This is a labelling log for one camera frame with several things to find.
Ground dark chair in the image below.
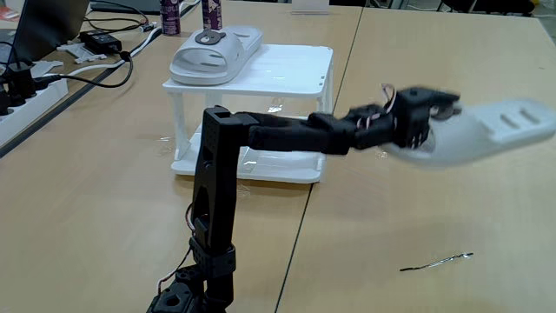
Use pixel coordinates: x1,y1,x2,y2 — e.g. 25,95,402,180
437,0,536,17

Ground white flat plastic piece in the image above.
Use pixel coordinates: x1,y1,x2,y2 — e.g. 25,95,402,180
30,59,65,79

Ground purple drink can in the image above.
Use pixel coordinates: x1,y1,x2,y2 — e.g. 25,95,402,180
159,0,182,37
201,0,224,32

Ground thin metal drill bit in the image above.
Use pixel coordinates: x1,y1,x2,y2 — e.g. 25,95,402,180
399,251,474,273

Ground black power adapter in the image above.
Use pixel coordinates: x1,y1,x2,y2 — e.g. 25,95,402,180
79,29,123,56

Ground white cable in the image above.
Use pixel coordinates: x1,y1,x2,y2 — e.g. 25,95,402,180
76,25,164,77

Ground white bear slipper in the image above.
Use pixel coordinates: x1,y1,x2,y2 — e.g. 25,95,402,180
381,98,556,167
169,24,264,87

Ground black power plug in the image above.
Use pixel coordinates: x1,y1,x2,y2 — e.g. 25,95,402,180
4,60,38,108

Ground white stand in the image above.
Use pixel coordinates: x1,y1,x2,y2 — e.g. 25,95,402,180
290,0,330,16

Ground white plastic box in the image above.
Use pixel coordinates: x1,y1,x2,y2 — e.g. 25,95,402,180
162,43,334,184

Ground dark flat device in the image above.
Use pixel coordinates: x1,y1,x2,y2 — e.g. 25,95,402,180
89,0,162,15

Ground dark open laptop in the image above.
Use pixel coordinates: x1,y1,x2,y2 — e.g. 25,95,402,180
7,0,91,66

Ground white power strip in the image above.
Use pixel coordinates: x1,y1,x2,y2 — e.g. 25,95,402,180
0,77,70,147

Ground black adapter cable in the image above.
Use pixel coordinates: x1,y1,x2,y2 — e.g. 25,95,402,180
32,50,135,90

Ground white printed plastic part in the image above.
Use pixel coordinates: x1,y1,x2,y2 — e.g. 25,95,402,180
56,41,109,65

